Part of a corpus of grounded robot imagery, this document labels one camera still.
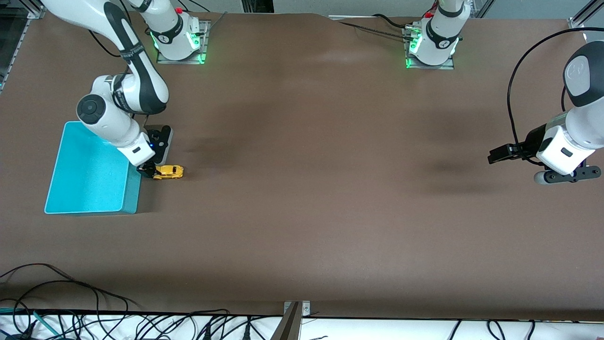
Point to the aluminium frame corner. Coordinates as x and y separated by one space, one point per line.
578 23

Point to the grey aluminium profile bar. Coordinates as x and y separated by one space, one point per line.
289 328

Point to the aluminium frame rail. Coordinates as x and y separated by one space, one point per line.
14 38

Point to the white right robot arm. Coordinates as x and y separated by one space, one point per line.
141 80

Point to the black corrugated conduit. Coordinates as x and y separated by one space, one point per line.
377 32

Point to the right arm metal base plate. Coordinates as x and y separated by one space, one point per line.
163 60

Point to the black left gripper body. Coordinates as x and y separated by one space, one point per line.
532 140

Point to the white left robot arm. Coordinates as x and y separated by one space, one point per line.
585 123

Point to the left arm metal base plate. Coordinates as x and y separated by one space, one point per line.
446 66

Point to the turquoise plastic bin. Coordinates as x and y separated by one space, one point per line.
85 179

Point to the small metal edge bracket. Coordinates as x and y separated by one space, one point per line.
306 309

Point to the black box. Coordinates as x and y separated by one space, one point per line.
257 5

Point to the yellow beetle toy car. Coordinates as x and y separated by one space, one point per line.
171 172

